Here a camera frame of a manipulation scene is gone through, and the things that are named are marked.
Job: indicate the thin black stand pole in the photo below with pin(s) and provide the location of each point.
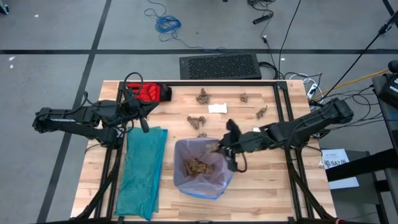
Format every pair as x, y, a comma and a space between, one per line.
354, 62

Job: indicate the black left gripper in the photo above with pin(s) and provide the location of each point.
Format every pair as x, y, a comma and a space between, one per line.
132, 109

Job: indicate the black cylindrical device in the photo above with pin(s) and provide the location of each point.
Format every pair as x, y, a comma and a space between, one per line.
262, 18

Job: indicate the black round knob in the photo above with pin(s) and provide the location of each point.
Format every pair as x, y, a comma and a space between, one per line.
394, 66

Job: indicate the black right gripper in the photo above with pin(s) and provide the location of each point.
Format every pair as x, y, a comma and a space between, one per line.
252, 141

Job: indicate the white printed paper sheet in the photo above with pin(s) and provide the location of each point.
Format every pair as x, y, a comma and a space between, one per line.
334, 157

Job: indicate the black box device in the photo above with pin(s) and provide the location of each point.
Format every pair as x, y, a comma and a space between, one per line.
390, 90

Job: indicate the dark blue floor object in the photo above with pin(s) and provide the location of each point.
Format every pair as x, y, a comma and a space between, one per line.
3, 9

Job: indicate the black side table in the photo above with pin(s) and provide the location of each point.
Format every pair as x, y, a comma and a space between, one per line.
390, 130

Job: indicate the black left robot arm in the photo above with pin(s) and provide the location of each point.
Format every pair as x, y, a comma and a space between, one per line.
77, 118

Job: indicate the white paper piece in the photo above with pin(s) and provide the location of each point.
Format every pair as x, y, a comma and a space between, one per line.
256, 129
217, 108

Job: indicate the white power strip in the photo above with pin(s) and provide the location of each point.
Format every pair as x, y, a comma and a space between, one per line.
311, 91

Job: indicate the black crossbar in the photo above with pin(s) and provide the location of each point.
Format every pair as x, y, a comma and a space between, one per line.
360, 166

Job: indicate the blue plastic bag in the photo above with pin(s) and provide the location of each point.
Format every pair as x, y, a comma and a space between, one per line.
199, 183

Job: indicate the teal plastic trash bag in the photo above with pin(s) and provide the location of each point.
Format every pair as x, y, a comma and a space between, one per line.
140, 174

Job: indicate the red and black work glove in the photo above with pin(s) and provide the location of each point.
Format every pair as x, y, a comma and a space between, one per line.
149, 92

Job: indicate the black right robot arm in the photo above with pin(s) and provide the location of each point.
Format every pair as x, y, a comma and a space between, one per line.
311, 121

